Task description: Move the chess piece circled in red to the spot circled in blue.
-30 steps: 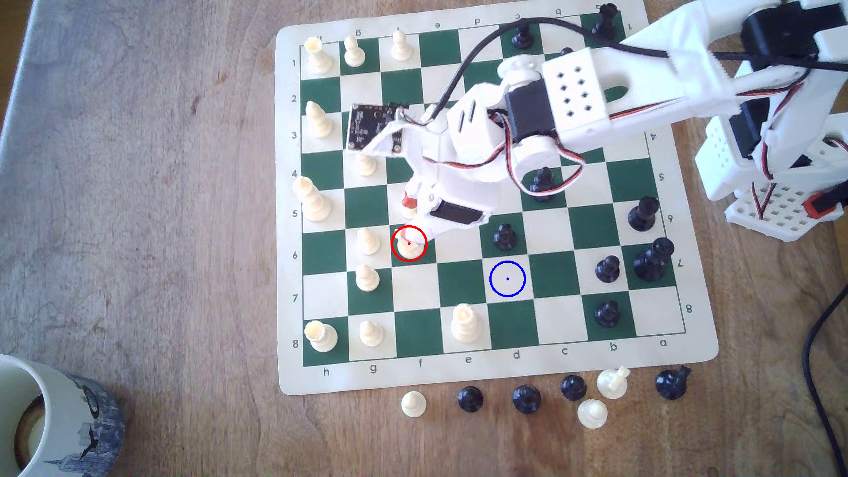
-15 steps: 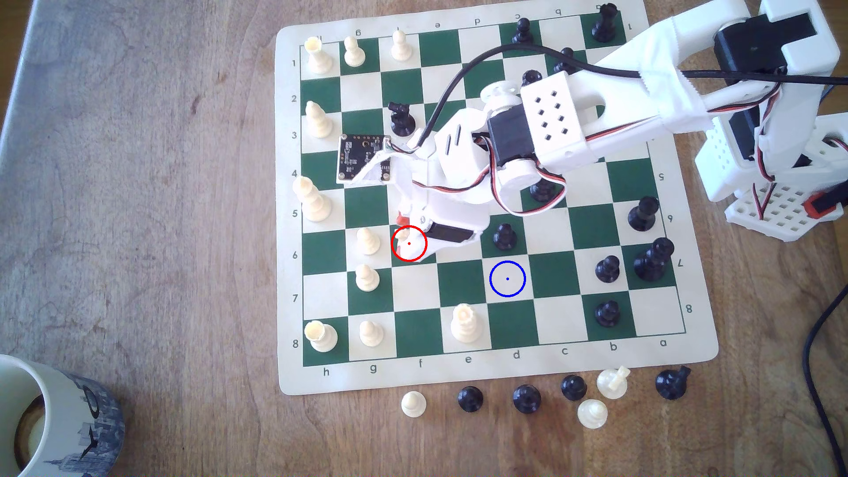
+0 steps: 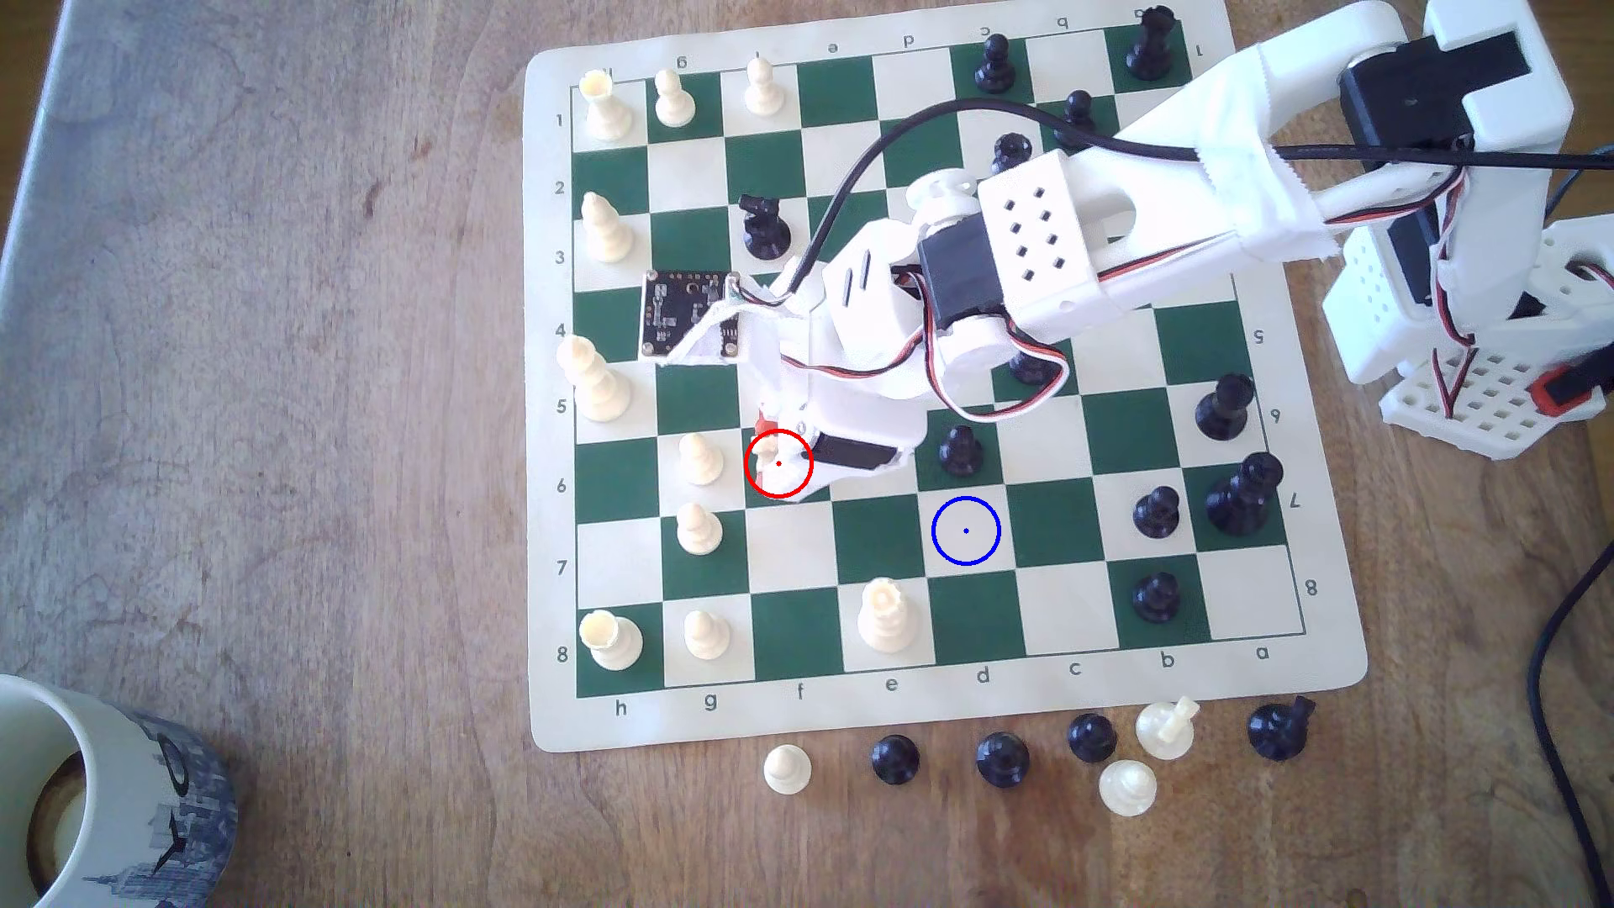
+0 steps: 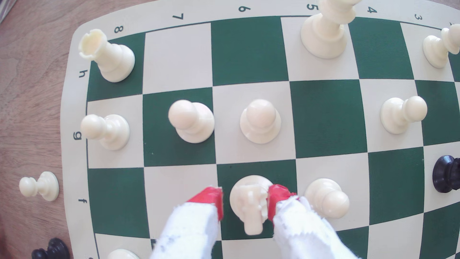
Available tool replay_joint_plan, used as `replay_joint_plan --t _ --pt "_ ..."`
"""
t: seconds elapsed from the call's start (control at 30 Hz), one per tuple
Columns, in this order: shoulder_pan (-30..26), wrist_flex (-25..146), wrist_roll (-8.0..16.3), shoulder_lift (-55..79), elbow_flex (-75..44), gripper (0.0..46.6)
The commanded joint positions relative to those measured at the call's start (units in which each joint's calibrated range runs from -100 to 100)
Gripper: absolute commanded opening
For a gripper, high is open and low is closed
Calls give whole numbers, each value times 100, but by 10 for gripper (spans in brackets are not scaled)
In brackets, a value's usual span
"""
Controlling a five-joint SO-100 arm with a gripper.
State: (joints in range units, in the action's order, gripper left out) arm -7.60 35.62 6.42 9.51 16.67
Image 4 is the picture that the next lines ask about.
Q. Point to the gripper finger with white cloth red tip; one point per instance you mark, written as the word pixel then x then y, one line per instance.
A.
pixel 194 230
pixel 305 230

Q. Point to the white knight chess piece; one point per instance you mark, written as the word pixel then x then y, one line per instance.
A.
pixel 249 203

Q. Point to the white rook chess piece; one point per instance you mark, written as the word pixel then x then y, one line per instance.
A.
pixel 113 59

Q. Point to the green and cream chess mat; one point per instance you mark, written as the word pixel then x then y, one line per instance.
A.
pixel 327 118

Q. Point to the white queen chess piece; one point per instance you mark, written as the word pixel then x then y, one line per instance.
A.
pixel 122 255

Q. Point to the white pawn chess piece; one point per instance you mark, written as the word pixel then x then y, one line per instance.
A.
pixel 194 122
pixel 399 115
pixel 260 120
pixel 325 198
pixel 107 132
pixel 43 186

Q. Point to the black pawn chess piece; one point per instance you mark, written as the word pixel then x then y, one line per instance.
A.
pixel 54 250

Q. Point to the black knight chess piece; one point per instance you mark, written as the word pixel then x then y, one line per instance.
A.
pixel 446 174

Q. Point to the white king chess piece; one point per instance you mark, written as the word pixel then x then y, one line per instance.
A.
pixel 323 34

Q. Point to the white bishop chess piece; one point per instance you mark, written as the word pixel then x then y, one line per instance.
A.
pixel 436 50

